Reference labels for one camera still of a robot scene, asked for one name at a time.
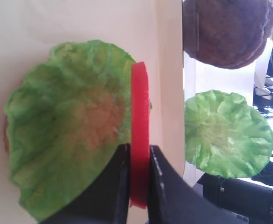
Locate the cream rectangular tray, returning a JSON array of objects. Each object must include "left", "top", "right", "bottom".
[{"left": 0, "top": 0, "right": 185, "bottom": 224}]

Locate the green lettuce leaf on tray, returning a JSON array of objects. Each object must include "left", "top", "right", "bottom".
[{"left": 3, "top": 39, "right": 152, "bottom": 222}]

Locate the right brown meat patty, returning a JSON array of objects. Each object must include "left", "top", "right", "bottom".
[{"left": 182, "top": 0, "right": 273, "bottom": 70}]

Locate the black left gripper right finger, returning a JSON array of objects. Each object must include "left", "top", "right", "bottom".
[{"left": 147, "top": 146, "right": 238, "bottom": 224}]

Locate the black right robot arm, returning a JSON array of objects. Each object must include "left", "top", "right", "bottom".
[{"left": 147, "top": 146, "right": 273, "bottom": 224}]

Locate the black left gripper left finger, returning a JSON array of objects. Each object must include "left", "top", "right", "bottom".
[{"left": 41, "top": 144, "right": 130, "bottom": 224}]

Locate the red tomato slice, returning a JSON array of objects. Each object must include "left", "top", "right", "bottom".
[{"left": 130, "top": 62, "right": 150, "bottom": 209}]

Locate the green lettuce leaf in holder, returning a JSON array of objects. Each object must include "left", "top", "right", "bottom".
[{"left": 184, "top": 90, "right": 273, "bottom": 178}]

